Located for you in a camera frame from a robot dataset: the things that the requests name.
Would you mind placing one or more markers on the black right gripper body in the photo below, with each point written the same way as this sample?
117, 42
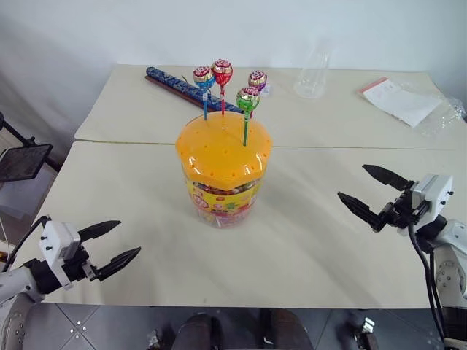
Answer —
401, 215

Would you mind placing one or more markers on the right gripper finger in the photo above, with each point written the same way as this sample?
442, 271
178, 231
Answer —
388, 176
361, 209

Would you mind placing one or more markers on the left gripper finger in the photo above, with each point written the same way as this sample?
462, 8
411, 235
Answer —
116, 263
100, 228

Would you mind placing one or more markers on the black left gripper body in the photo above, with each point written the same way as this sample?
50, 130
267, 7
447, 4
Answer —
78, 265

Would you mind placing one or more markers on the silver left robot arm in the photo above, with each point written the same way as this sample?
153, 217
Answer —
14, 286

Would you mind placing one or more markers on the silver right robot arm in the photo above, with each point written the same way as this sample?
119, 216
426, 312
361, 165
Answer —
452, 255

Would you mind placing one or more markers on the lollipop jar with orange lid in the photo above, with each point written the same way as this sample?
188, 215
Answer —
219, 160

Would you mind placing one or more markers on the green wrapped lollipop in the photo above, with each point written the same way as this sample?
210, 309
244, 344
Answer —
247, 97

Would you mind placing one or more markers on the purple wrapped lollipop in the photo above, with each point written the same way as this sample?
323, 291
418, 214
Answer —
257, 79

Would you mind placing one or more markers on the blue wrapped lollipop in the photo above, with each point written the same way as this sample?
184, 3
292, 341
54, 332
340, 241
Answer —
203, 77

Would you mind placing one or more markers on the red wrapped lollipop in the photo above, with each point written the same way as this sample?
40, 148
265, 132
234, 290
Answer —
222, 71

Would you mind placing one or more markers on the paper sheet in plastic sleeve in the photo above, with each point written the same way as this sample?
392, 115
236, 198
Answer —
399, 100

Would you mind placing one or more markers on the crinkled clear plastic wrap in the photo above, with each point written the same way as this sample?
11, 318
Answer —
452, 116

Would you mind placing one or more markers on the black tablet screen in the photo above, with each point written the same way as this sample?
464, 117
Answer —
22, 163

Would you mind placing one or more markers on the small black white device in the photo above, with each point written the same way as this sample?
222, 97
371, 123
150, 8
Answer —
365, 331

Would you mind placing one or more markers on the clear plastic cup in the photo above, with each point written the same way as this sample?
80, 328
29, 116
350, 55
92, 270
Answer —
312, 78

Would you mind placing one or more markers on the black tripod stand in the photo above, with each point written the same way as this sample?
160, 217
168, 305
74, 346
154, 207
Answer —
16, 134

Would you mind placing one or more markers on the small white wrapper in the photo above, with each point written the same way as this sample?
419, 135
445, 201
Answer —
267, 90

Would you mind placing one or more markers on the blue patterned long tube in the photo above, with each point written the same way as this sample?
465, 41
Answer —
171, 81

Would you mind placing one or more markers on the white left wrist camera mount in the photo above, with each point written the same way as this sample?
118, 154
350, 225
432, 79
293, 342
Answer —
58, 237

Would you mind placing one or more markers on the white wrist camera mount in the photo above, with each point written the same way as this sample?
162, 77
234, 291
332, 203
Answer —
432, 197
58, 237

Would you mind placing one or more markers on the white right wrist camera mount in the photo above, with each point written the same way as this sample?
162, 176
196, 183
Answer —
432, 197

